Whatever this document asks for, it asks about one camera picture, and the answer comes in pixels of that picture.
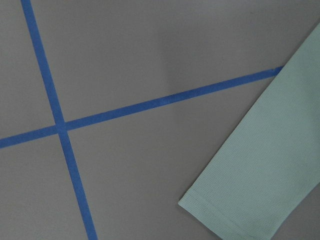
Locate olive green long-sleeve shirt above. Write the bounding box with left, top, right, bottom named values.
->
left=178, top=27, right=320, bottom=240

